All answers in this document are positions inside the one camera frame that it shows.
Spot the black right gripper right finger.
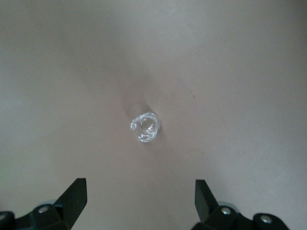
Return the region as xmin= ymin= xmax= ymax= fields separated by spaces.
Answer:
xmin=191 ymin=179 xmax=289 ymax=230

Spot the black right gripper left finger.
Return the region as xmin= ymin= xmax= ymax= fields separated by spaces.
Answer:
xmin=0 ymin=177 xmax=88 ymax=230

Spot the small clear glass cup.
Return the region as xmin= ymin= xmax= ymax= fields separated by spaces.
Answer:
xmin=130 ymin=112 xmax=162 ymax=144

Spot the brown table cover sheet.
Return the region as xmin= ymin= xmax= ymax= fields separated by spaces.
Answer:
xmin=0 ymin=0 xmax=307 ymax=230

